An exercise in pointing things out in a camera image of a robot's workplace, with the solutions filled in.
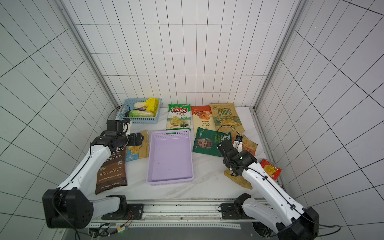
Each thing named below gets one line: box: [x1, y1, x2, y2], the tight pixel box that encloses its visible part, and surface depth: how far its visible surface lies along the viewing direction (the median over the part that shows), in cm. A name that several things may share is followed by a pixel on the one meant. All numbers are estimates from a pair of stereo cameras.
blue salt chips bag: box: [125, 130, 149, 162], surface depth 93 cm
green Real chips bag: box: [192, 126, 232, 157], surface depth 100 cm
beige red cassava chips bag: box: [191, 105, 217, 136], surface depth 113 cm
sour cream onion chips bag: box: [209, 103, 245, 133], surface depth 115 cm
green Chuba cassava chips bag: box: [166, 103, 192, 131], surface depth 116 cm
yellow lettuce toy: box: [144, 97, 160, 117], surface depth 112 cm
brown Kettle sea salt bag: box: [95, 146, 128, 195], surface depth 83 cm
